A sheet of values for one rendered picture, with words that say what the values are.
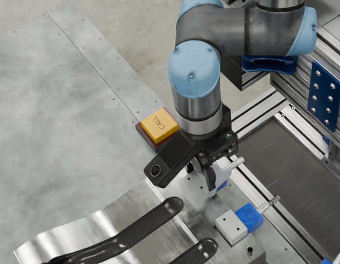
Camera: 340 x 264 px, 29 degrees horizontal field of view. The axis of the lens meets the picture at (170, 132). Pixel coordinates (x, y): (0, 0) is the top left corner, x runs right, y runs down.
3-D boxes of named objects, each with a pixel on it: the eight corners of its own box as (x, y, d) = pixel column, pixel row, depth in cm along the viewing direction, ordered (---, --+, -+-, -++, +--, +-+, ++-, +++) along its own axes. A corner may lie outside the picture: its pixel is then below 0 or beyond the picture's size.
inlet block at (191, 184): (235, 157, 132) (234, 142, 127) (250, 174, 129) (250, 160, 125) (182, 193, 129) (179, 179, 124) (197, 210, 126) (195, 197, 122)
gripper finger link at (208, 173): (221, 191, 118) (211, 159, 112) (214, 196, 117) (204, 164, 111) (206, 177, 121) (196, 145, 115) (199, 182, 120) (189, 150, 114)
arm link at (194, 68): (221, 33, 97) (218, 78, 93) (223, 79, 106) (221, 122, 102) (168, 33, 98) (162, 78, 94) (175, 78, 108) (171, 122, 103)
